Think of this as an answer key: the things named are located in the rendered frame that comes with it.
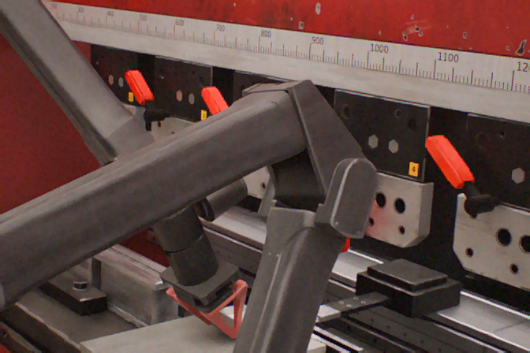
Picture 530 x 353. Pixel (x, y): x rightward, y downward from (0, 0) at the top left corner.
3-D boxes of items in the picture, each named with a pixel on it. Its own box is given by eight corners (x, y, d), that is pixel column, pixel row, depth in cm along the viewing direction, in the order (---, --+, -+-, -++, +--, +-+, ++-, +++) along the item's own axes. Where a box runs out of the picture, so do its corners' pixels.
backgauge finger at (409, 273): (281, 313, 134) (282, 281, 133) (401, 283, 151) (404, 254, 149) (337, 341, 125) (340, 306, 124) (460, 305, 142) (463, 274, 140)
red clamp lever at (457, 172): (427, 132, 94) (480, 208, 90) (453, 130, 97) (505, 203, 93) (417, 144, 95) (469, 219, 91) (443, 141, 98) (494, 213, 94)
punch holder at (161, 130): (150, 161, 144) (152, 55, 140) (195, 156, 149) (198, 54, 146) (206, 180, 133) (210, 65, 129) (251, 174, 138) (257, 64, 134)
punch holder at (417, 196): (323, 221, 114) (332, 88, 110) (371, 212, 119) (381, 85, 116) (415, 252, 103) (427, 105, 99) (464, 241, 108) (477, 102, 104)
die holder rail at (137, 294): (22, 258, 189) (21, 213, 187) (49, 253, 193) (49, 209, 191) (154, 337, 151) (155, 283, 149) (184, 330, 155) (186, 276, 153)
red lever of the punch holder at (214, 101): (201, 84, 124) (233, 139, 120) (225, 83, 127) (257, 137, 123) (195, 94, 125) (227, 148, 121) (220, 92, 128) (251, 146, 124)
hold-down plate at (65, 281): (7, 269, 182) (6, 254, 181) (32, 264, 185) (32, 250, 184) (80, 316, 159) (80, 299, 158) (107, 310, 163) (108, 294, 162)
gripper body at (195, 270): (199, 257, 124) (179, 213, 120) (245, 279, 116) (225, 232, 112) (162, 286, 121) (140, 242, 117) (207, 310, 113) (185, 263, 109)
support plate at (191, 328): (79, 349, 117) (79, 342, 117) (241, 310, 134) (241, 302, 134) (155, 403, 104) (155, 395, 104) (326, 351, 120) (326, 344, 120)
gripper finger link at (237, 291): (233, 308, 125) (209, 254, 121) (266, 325, 120) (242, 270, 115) (195, 339, 122) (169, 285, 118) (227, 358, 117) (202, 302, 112)
